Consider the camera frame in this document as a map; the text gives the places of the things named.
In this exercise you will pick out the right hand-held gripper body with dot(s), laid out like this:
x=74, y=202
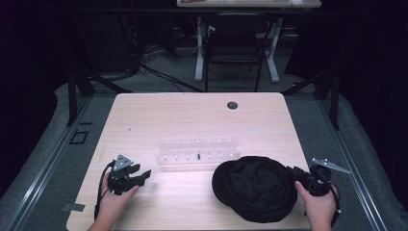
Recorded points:
x=317, y=184

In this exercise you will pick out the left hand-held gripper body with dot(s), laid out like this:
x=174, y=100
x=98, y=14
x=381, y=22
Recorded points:
x=119, y=174

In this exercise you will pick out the black hat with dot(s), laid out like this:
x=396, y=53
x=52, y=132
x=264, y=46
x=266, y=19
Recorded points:
x=256, y=189

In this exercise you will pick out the person's right hand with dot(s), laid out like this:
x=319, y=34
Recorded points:
x=316, y=207

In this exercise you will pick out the person's left hand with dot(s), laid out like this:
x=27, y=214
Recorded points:
x=115, y=202

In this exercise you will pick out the grey tape strip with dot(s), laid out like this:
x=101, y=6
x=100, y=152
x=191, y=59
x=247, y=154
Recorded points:
x=73, y=207

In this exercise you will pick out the black tape square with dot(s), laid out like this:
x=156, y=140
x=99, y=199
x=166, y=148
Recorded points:
x=72, y=138

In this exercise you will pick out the short black tape strip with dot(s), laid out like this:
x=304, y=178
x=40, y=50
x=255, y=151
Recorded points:
x=85, y=123

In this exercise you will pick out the clear acrylic rack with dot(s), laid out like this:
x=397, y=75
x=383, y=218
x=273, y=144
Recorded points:
x=198, y=150

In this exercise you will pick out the black chair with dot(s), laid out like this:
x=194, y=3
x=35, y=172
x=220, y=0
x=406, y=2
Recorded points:
x=235, y=45

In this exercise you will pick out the white-legged wooden desk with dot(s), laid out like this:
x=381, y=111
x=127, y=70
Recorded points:
x=247, y=3

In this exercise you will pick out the black metal frame stand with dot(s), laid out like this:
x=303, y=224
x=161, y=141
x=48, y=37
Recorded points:
x=77, y=86
x=330, y=93

